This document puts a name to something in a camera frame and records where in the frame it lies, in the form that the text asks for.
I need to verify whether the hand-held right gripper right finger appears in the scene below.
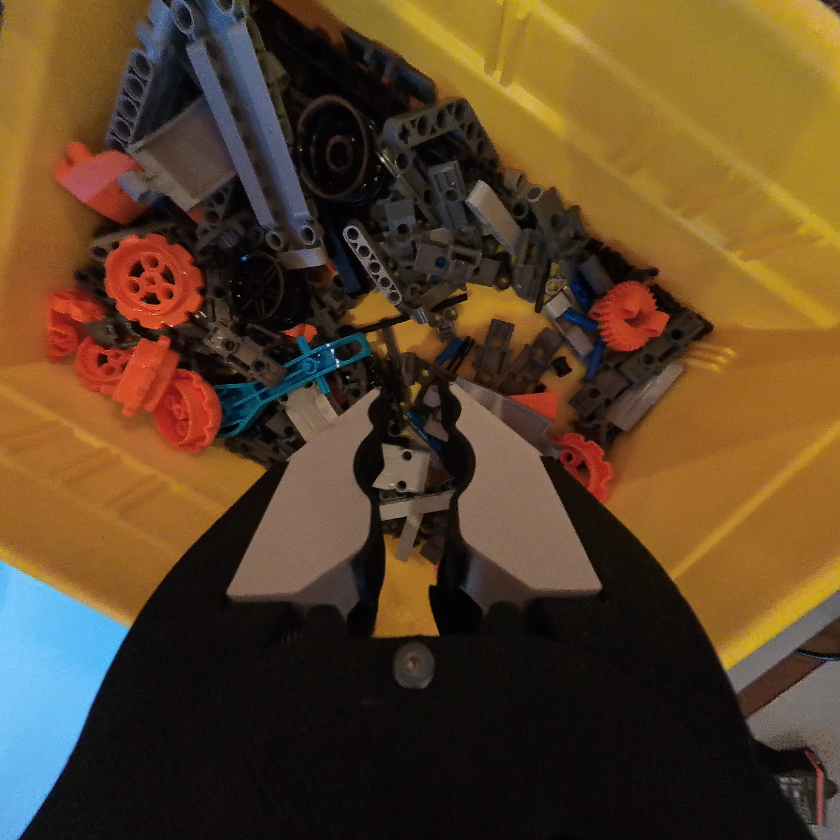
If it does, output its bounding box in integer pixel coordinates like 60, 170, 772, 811
440, 382, 605, 624

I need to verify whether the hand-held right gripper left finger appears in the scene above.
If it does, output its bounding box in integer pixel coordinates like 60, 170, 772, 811
227, 389, 389, 634

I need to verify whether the small light grey block piece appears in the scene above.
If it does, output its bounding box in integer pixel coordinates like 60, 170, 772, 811
374, 444, 431, 497

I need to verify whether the pile of building block parts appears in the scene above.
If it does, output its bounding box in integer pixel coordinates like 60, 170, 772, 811
46, 0, 716, 565

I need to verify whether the yellow plastic bin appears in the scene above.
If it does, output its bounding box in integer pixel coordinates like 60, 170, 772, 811
0, 0, 840, 670

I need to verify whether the teal paddle piece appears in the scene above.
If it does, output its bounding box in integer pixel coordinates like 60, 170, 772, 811
210, 331, 372, 441

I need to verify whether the small black battery pack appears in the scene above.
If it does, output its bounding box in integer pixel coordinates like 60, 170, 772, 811
768, 749, 834, 821

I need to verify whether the black rubber tyre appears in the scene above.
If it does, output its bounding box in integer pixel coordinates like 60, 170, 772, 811
296, 95, 388, 204

